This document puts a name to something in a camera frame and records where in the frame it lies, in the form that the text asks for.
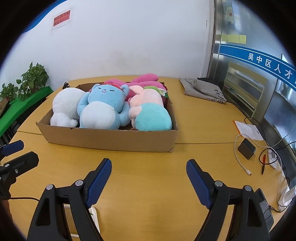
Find white clear phone case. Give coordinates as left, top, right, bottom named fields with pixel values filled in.
left=63, top=203, right=101, bottom=239

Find white panda plush toy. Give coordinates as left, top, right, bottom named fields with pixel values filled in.
left=50, top=87, right=85, bottom=128

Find blue plush cat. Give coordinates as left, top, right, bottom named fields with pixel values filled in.
left=77, top=84, right=131, bottom=130

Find pink teal piglet plush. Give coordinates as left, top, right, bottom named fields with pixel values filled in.
left=128, top=85, right=172, bottom=131

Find black smartphone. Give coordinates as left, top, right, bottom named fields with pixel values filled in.
left=255, top=188, right=274, bottom=231

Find green cloth shelf cover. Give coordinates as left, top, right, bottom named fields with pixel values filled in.
left=0, top=86, right=53, bottom=136

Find red black pen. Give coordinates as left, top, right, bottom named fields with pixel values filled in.
left=261, top=154, right=266, bottom=175

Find green potted plant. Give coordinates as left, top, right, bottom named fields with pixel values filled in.
left=16, top=62, right=49, bottom=101

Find small black box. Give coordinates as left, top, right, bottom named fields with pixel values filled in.
left=237, top=138, right=256, bottom=160

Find small black figurine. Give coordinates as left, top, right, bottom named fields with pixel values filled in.
left=62, top=82, right=70, bottom=89

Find white paper envelope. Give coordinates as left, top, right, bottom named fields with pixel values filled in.
left=234, top=120, right=263, bottom=141

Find brown cardboard box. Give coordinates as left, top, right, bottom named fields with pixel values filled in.
left=36, top=82, right=179, bottom=153

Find grey folded cloth bag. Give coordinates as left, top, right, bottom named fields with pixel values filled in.
left=179, top=78, right=227, bottom=103

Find pink plush bear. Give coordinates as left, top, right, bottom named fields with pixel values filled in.
left=102, top=73, right=167, bottom=91

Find blue banner on glass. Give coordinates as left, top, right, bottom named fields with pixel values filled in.
left=219, top=44, right=295, bottom=90

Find yellow sticky notes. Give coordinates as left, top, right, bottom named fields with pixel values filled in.
left=215, top=34, right=247, bottom=45

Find cartoon sheep poster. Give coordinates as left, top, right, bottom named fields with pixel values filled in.
left=223, top=1, right=239, bottom=26

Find white charging cable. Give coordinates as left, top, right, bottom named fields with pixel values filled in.
left=234, top=133, right=290, bottom=204

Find black cable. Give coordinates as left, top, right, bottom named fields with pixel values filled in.
left=244, top=116, right=296, bottom=186

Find red wall notice sign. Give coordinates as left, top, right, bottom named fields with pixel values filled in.
left=52, top=9, right=72, bottom=30

